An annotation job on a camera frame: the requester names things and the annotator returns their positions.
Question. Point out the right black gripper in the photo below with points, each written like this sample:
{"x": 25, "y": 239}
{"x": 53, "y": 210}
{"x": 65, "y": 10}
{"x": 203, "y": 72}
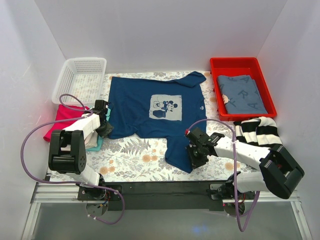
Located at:
{"x": 196, "y": 159}

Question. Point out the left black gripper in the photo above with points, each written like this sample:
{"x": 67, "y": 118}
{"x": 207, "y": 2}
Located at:
{"x": 106, "y": 127}

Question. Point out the navy blue mickey t-shirt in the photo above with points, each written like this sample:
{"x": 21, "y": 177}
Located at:
{"x": 158, "y": 109}

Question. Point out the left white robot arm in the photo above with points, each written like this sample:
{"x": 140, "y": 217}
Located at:
{"x": 67, "y": 151}

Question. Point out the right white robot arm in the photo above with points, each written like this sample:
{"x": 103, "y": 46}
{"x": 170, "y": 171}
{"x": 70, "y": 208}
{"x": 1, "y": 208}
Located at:
{"x": 276, "y": 172}

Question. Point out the teal folded t-shirt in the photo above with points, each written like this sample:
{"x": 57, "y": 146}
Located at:
{"x": 100, "y": 140}

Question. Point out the magenta folded t-shirt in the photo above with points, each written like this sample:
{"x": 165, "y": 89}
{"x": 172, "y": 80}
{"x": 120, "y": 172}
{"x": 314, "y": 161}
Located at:
{"x": 64, "y": 113}

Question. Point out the floral patterned table mat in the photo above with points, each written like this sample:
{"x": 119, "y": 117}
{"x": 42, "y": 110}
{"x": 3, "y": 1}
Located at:
{"x": 134, "y": 159}

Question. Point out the white plastic basket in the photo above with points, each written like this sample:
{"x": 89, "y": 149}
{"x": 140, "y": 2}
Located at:
{"x": 81, "y": 77}

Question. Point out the black white striped shirt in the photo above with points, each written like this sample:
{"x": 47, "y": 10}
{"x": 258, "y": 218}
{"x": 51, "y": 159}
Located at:
{"x": 260, "y": 131}

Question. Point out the grey-blue folded t-shirt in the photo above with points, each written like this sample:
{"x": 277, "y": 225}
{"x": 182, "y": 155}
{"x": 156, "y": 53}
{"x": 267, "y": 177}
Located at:
{"x": 240, "y": 95}

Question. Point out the red plastic tray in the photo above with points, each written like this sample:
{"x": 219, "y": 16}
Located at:
{"x": 236, "y": 66}

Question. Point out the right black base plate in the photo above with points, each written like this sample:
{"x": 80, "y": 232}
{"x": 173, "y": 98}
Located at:
{"x": 221, "y": 191}

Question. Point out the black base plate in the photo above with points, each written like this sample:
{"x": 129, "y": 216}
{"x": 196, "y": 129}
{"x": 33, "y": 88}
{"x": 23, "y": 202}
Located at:
{"x": 221, "y": 191}
{"x": 96, "y": 194}

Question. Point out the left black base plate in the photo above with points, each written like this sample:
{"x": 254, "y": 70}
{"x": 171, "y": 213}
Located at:
{"x": 96, "y": 194}

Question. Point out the aluminium mounting rail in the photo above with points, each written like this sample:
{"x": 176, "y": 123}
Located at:
{"x": 68, "y": 193}

